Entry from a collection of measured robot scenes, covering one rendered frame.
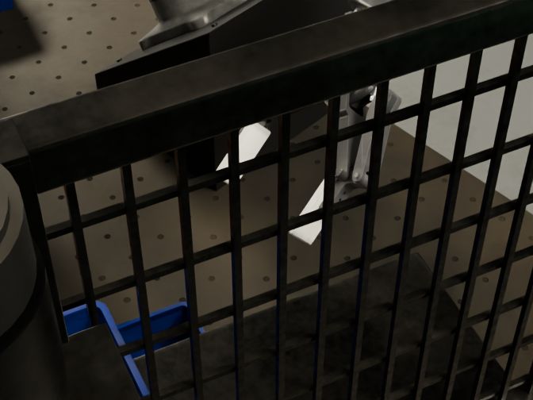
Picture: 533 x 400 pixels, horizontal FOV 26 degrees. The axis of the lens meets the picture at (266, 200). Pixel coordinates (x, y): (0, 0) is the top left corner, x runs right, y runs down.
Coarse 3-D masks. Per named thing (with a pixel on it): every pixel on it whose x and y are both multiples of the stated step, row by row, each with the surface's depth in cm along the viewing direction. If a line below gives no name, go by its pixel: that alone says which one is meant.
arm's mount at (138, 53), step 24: (264, 0) 143; (288, 0) 147; (312, 0) 151; (336, 0) 155; (216, 24) 143; (240, 24) 143; (264, 24) 146; (288, 24) 150; (312, 24) 154; (168, 48) 148; (192, 48) 144; (216, 48) 142; (120, 72) 162; (144, 72) 156; (312, 120) 168; (192, 144) 157; (216, 144) 153; (264, 144) 162; (192, 168) 161; (216, 168) 156
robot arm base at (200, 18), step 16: (160, 0) 156; (176, 0) 154; (192, 0) 154; (208, 0) 153; (224, 0) 153; (240, 0) 154; (160, 16) 158; (176, 16) 155; (192, 16) 152; (208, 16) 150; (160, 32) 159; (176, 32) 156; (144, 48) 163
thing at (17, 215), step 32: (0, 192) 35; (0, 224) 34; (0, 256) 34; (32, 256) 36; (0, 288) 34; (32, 288) 37; (0, 320) 35; (32, 320) 37; (0, 352) 36; (32, 352) 37; (0, 384) 37; (32, 384) 38; (64, 384) 42
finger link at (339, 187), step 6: (336, 180) 109; (348, 180) 108; (366, 180) 107; (336, 186) 109; (342, 186) 109; (348, 186) 109; (354, 186) 109; (360, 186) 108; (366, 186) 108; (336, 192) 109; (342, 192) 109; (348, 192) 109; (336, 198) 109; (342, 198) 109
